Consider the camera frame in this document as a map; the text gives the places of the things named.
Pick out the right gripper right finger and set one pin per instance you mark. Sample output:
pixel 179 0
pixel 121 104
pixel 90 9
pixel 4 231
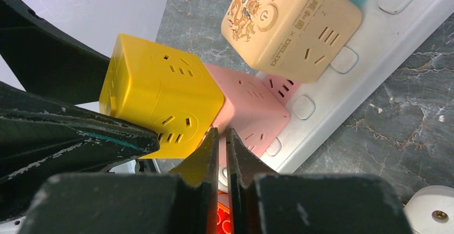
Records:
pixel 264 201

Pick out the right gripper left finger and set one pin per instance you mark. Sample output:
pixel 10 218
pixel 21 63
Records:
pixel 184 200

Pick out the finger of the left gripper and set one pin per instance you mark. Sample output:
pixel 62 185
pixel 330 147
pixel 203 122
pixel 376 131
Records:
pixel 42 137
pixel 47 61

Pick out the pink adapter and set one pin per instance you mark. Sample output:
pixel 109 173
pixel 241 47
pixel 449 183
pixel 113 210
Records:
pixel 249 108

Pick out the yellow cube adapter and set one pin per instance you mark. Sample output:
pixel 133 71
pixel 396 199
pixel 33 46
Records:
pixel 164 89

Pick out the orange cube adapter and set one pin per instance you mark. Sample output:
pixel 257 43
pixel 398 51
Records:
pixel 293 39

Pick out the white long power strip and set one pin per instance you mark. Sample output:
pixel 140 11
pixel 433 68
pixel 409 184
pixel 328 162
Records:
pixel 390 31

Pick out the red lego brick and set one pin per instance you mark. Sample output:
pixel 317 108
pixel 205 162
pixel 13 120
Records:
pixel 223 214

